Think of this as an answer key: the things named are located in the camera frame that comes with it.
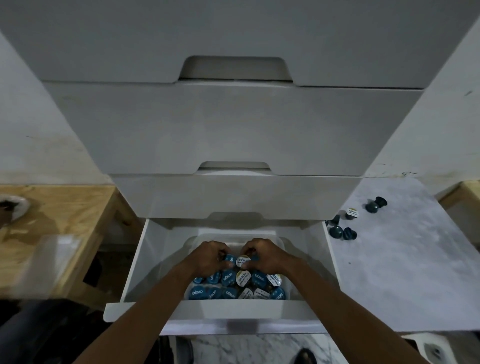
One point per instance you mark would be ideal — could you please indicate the open white drawer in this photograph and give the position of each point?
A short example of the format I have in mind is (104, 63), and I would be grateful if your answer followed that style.
(157, 262)

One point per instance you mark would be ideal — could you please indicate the person's right fingers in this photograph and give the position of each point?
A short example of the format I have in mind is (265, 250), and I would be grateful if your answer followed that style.
(250, 250)

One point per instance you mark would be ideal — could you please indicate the blue coffee capsule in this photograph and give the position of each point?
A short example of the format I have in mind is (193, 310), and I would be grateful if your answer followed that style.
(229, 258)

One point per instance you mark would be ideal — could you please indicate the plywood board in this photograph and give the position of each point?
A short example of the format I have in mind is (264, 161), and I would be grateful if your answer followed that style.
(56, 225)

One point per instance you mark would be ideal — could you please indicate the wooden panel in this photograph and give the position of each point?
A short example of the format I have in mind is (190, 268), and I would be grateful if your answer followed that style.
(463, 202)

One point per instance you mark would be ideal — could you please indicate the dark capsule lying sideways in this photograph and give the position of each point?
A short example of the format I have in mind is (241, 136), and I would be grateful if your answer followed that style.
(373, 206)

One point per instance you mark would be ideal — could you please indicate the person's right forearm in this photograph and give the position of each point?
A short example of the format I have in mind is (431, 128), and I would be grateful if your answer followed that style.
(348, 315)

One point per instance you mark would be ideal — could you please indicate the white lid coffee capsule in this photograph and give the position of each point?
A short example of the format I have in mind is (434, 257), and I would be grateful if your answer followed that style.
(243, 262)

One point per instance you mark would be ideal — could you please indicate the person's left forearm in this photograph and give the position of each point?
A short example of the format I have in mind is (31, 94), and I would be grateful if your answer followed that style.
(150, 313)

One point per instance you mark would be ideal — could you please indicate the medium white drawer front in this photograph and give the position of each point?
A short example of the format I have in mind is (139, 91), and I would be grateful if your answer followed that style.
(232, 127)

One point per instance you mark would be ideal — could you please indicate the loose white lid capsule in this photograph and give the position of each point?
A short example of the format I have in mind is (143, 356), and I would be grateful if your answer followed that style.
(351, 213)

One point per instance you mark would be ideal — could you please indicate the person's left hand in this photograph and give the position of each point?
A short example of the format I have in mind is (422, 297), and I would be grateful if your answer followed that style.
(206, 258)

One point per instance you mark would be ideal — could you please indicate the small white drawer front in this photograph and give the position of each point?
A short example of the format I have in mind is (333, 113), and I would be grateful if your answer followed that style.
(232, 195)

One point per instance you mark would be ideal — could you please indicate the person's left fingers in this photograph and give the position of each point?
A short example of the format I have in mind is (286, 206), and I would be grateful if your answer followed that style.
(222, 250)

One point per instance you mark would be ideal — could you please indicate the dark loose coffee capsule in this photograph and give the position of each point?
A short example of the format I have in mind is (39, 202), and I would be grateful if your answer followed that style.
(334, 220)
(336, 232)
(349, 234)

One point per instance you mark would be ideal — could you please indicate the person's right hand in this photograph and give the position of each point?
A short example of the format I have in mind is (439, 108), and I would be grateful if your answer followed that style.
(272, 257)

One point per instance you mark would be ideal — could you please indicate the pile of coffee capsules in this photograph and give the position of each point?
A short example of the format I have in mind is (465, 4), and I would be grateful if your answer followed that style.
(240, 287)

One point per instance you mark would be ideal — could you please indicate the white plastic object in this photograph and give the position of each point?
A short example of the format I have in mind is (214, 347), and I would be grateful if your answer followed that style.
(427, 348)

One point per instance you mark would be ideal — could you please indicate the large white drawer front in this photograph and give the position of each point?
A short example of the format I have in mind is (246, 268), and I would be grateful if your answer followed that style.
(150, 37)

